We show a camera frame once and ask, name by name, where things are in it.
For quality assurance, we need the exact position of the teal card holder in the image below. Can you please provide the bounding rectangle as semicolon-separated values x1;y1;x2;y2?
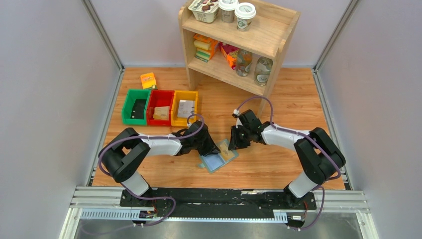
198;139;238;174

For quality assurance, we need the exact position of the tan card with logo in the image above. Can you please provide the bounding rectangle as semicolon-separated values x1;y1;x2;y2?
153;106;170;120

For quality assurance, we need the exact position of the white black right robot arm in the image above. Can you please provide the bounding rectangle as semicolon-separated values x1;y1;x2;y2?
228;110;346;202

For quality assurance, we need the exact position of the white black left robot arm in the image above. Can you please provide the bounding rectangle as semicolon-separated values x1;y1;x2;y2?
99;120;220;196

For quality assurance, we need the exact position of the white packet in yellow bin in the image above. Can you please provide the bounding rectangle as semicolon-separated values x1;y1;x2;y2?
177;100;196;119

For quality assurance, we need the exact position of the red plastic bin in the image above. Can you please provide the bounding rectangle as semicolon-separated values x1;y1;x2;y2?
146;90;175;126

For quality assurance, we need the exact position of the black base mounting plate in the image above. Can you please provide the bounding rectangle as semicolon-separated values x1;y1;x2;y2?
119;188;317;227

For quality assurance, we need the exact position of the black item in green bin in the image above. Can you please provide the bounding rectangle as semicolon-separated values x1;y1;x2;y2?
130;99;147;120

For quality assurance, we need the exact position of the right clear glass bottle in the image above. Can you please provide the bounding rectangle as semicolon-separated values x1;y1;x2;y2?
254;56;273;86

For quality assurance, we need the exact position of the clear glass bottle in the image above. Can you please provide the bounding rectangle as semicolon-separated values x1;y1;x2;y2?
254;56;273;86
235;49;253;77

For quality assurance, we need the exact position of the left clear glass bottle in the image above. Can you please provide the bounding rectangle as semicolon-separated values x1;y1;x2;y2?
235;49;253;77

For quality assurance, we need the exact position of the wooden shelf unit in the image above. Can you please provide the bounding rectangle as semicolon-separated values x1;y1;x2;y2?
178;0;301;98

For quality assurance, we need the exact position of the orange yellow snack box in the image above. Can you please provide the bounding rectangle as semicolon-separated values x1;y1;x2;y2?
140;72;158;90

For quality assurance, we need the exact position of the green plastic bin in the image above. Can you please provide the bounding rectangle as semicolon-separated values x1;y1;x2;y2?
121;89;151;125

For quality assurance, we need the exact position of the orange red snack box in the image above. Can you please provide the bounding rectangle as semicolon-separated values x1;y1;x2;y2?
220;42;239;70

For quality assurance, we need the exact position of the stack of sponges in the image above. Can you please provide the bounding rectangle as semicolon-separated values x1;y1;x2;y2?
194;33;220;62

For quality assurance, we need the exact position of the right coffee cup white lid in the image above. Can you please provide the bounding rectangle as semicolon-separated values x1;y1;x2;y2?
234;2;256;31

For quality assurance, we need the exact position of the coffee cup white lid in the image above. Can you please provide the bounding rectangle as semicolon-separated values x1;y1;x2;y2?
234;2;256;31
218;0;238;23

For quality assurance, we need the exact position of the left coffee cup white lid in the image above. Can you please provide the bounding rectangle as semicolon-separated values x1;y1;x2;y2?
218;0;238;23

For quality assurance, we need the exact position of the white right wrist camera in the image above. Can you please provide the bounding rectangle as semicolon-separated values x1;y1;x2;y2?
232;109;243;128

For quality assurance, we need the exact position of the aluminium frame rail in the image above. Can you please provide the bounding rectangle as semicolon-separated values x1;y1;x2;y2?
60;186;378;239

